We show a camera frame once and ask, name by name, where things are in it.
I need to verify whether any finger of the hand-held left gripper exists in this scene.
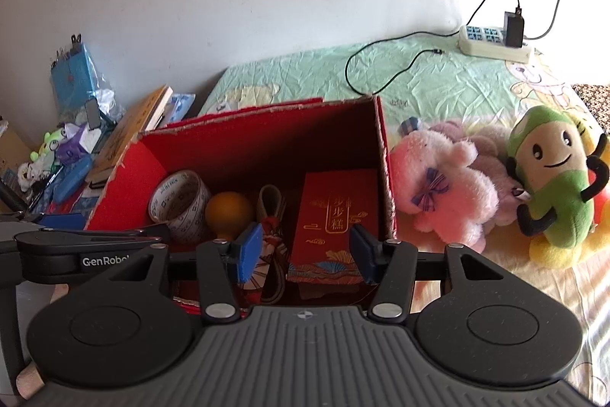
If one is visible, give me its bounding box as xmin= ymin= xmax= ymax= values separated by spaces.
xmin=88 ymin=223 xmax=172 ymax=242

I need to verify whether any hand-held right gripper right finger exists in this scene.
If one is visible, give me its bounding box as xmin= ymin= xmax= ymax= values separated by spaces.
xmin=349 ymin=223 xmax=513 ymax=324

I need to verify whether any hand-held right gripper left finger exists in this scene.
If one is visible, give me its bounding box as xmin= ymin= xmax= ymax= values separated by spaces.
xmin=98 ymin=222 xmax=264 ymax=326

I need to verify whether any printed tape roll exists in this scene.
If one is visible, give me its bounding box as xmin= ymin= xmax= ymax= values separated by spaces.
xmin=148 ymin=170 xmax=213 ymax=246

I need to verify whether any brown gourd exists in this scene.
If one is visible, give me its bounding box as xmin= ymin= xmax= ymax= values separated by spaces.
xmin=205 ymin=191 xmax=255 ymax=242

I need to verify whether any small red gift box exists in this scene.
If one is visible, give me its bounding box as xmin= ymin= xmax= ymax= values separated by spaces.
xmin=286 ymin=169 xmax=380 ymax=300

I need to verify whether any red cardboard box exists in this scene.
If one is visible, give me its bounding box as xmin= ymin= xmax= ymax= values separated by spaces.
xmin=85 ymin=96 xmax=398 ymax=315

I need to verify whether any blue pencil case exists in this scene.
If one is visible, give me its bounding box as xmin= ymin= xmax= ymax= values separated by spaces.
xmin=51 ymin=155 xmax=94 ymax=204

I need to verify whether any small white plush toy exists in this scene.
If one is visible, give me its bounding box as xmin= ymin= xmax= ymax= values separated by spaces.
xmin=16 ymin=161 xmax=40 ymax=193

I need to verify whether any orange book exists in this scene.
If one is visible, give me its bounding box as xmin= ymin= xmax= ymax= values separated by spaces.
xmin=88 ymin=85 xmax=173 ymax=189

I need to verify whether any pink plush toy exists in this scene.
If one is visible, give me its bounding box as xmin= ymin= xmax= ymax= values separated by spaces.
xmin=390 ymin=117 xmax=500 ymax=253

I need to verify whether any green frog toy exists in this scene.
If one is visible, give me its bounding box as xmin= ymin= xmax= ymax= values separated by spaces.
xmin=31 ymin=128 xmax=65 ymax=162

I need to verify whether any blue and white book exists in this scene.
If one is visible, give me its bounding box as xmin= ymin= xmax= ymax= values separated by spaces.
xmin=162 ymin=92 xmax=196 ymax=127

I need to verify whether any lavender plush toy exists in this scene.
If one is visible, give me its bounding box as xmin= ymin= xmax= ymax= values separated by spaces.
xmin=429 ymin=118 xmax=530 ymax=227

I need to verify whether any blue packet in plastic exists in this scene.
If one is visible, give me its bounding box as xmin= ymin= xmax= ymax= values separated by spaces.
xmin=50 ymin=36 xmax=103 ymax=112

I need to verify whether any printed bed sheet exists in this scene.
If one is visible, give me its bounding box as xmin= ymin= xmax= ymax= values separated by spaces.
xmin=197 ymin=32 xmax=610 ymax=389

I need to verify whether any yellow plush toy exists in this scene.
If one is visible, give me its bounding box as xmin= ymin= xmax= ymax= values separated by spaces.
xmin=529 ymin=183 xmax=610 ymax=269

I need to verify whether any green corn plush toy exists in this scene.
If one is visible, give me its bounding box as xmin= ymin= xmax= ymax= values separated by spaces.
xmin=506 ymin=104 xmax=610 ymax=249

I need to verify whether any white power strip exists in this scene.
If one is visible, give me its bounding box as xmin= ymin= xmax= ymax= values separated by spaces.
xmin=458 ymin=24 xmax=533 ymax=64

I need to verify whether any black charger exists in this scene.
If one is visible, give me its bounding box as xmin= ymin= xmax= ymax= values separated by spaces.
xmin=504 ymin=9 xmax=526 ymax=49

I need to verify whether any dark patterned cloth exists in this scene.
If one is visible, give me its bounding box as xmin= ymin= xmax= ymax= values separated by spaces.
xmin=572 ymin=84 xmax=610 ymax=135

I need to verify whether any black charger cable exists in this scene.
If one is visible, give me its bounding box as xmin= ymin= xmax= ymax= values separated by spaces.
xmin=345 ymin=0 xmax=522 ymax=98

